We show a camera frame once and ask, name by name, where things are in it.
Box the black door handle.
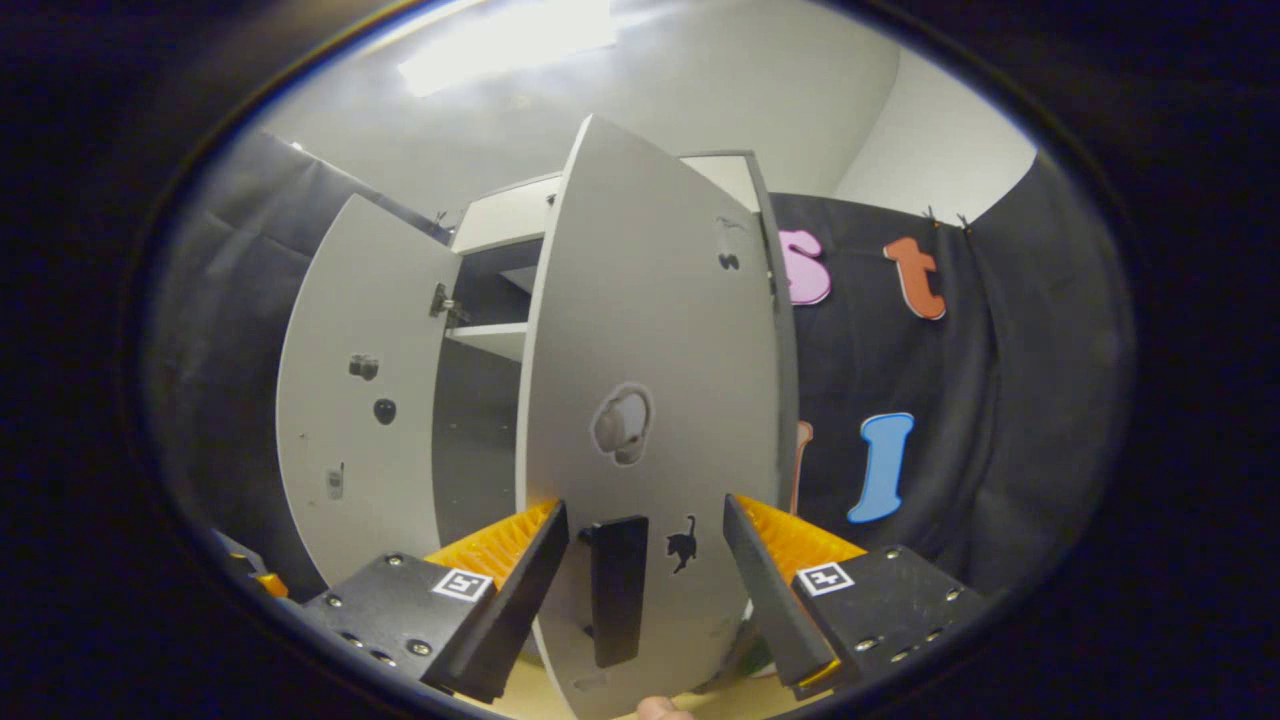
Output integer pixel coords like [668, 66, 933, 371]
[578, 515, 649, 669]

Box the metal door hinge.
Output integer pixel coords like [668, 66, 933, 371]
[430, 283, 471, 328]

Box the grey cabinet shelf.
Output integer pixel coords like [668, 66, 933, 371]
[445, 322, 529, 363]

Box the ceiling light panel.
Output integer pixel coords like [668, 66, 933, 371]
[395, 0, 621, 98]

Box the grey cabinet door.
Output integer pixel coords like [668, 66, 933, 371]
[515, 115, 801, 720]
[275, 193, 463, 591]

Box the grey cabinet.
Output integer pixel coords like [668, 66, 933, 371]
[430, 150, 801, 551]

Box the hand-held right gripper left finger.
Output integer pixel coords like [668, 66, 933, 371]
[305, 498, 571, 704]

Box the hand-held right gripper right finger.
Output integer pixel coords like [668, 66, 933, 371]
[722, 493, 986, 701]

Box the black backdrop cloth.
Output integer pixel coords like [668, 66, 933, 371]
[150, 130, 1136, 601]

